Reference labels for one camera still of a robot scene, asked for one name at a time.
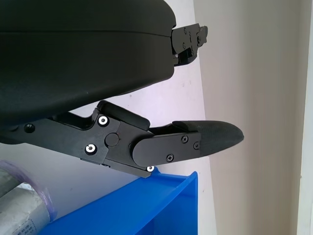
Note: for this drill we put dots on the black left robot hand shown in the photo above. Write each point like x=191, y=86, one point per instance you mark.
x=73, y=61

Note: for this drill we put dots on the blue plastic tray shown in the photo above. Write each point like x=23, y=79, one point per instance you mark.
x=117, y=210

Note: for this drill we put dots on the purple silver bag roll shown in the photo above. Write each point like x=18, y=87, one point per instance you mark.
x=19, y=205

